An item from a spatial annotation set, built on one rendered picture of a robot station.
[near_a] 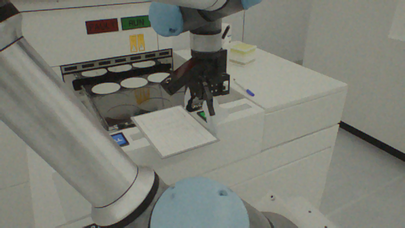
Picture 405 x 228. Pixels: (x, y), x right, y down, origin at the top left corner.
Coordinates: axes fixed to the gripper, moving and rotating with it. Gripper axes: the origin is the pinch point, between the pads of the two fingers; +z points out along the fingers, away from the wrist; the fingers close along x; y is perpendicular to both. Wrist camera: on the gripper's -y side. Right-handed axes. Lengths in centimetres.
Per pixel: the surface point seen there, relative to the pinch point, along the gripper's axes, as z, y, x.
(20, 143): 25, -46, 58
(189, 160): 6.9, -5.3, -4.8
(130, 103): 4.5, -9.3, 30.1
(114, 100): 4.6, -13.2, 35.1
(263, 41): 53, 197, 206
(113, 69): 1, -7, 56
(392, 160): 94, 174, 28
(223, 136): 2.7, 4.9, -4.8
